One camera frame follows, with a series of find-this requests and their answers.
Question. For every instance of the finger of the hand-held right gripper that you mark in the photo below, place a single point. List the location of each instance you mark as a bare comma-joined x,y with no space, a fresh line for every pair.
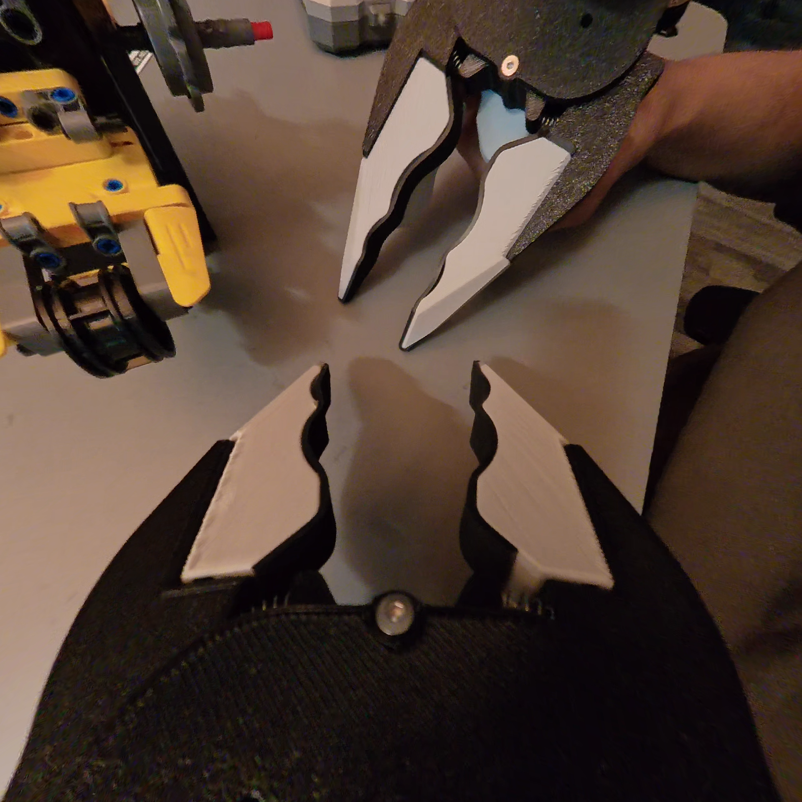
401,125
520,181

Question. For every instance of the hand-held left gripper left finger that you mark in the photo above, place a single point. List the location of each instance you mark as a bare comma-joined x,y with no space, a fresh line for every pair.
263,495

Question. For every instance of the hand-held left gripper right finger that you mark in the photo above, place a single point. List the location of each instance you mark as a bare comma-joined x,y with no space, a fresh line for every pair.
539,495

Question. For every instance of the grey toy axle red tip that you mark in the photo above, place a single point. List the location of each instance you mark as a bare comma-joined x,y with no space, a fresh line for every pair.
238,30

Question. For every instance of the grey toy gear wheel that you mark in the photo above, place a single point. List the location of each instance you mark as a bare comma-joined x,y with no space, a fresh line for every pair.
169,50

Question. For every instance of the yellow toy brick vehicle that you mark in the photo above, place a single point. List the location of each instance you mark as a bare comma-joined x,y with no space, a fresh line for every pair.
94,181

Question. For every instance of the person's right forearm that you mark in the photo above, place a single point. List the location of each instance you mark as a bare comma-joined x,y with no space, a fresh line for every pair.
720,125

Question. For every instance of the person's right hand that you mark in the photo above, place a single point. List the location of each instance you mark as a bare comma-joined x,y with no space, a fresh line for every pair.
611,188

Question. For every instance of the light grey toy battery box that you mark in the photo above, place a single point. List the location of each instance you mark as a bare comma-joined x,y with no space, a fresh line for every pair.
338,28

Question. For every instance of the person's tan pants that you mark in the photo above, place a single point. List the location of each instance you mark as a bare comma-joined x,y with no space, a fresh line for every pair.
739,470

